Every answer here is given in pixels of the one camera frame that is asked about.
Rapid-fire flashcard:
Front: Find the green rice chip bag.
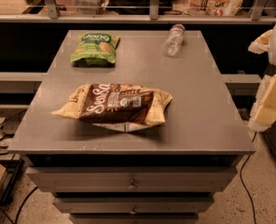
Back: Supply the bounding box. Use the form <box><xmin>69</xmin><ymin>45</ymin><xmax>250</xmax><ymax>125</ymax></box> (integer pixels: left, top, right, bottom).
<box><xmin>70</xmin><ymin>32</ymin><xmax>120</xmax><ymax>66</ymax></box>

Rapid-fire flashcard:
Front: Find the black cable right floor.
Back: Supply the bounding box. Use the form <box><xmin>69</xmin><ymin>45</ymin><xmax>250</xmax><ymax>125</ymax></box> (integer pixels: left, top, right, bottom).
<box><xmin>239</xmin><ymin>132</ymin><xmax>258</xmax><ymax>224</ymax></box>

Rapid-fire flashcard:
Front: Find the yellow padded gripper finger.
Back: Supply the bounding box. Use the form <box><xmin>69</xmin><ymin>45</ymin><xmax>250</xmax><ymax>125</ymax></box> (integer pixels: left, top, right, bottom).
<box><xmin>248</xmin><ymin>29</ymin><xmax>272</xmax><ymax>54</ymax></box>
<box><xmin>248</xmin><ymin>75</ymin><xmax>276</xmax><ymax>132</ymax></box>

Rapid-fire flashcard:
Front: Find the metal railing frame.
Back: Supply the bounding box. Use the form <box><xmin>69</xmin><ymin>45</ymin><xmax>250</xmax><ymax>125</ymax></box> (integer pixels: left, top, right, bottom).
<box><xmin>0</xmin><ymin>0</ymin><xmax>276</xmax><ymax>24</ymax></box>

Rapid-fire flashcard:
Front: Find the top drawer metal knob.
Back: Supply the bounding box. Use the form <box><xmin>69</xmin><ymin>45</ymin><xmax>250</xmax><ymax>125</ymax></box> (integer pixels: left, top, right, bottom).
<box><xmin>128</xmin><ymin>179</ymin><xmax>137</xmax><ymax>190</ymax></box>

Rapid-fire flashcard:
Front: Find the grey drawer cabinet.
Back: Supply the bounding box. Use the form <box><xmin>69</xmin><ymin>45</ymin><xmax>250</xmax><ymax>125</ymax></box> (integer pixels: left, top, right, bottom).
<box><xmin>9</xmin><ymin>31</ymin><xmax>255</xmax><ymax>224</ymax></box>

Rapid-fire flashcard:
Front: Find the brown sea salt snack bag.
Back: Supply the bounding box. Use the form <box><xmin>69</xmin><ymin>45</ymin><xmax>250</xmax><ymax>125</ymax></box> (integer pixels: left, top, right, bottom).
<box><xmin>52</xmin><ymin>83</ymin><xmax>173</xmax><ymax>133</ymax></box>

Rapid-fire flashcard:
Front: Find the black cables left floor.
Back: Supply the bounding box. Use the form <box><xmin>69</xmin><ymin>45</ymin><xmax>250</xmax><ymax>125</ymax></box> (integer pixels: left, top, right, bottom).
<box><xmin>0</xmin><ymin>109</ymin><xmax>28</xmax><ymax>156</ymax></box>

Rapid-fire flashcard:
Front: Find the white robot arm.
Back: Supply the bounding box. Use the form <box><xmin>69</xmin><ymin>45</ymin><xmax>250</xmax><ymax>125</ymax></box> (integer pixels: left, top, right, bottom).
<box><xmin>248</xmin><ymin>24</ymin><xmax>276</xmax><ymax>132</ymax></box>

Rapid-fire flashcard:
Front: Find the clear plastic water bottle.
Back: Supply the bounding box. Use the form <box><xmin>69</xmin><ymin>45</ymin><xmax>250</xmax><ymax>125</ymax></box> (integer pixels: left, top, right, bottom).
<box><xmin>164</xmin><ymin>23</ymin><xmax>186</xmax><ymax>57</ymax></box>

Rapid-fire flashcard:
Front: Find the drawer metal knob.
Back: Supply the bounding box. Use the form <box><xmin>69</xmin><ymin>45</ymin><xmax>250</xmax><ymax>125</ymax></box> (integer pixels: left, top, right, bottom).
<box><xmin>130</xmin><ymin>206</ymin><xmax>137</xmax><ymax>215</ymax></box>
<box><xmin>128</xmin><ymin>179</ymin><xmax>137</xmax><ymax>190</ymax></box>

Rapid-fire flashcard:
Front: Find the black backpack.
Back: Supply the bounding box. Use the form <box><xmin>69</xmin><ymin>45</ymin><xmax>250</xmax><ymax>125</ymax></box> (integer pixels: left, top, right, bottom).
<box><xmin>106</xmin><ymin>0</ymin><xmax>175</xmax><ymax>15</ymax></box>

